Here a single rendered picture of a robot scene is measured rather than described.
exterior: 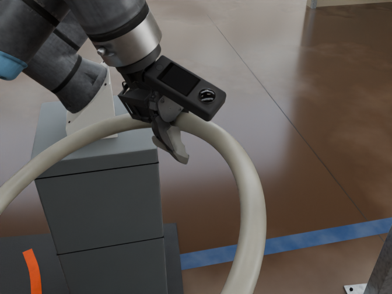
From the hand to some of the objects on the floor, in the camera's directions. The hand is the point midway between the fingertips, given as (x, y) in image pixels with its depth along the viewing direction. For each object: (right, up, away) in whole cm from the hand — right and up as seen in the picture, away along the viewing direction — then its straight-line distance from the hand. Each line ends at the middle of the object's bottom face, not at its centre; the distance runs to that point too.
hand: (196, 147), depth 68 cm
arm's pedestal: (-36, -60, +122) cm, 141 cm away
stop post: (+80, -70, +109) cm, 152 cm away
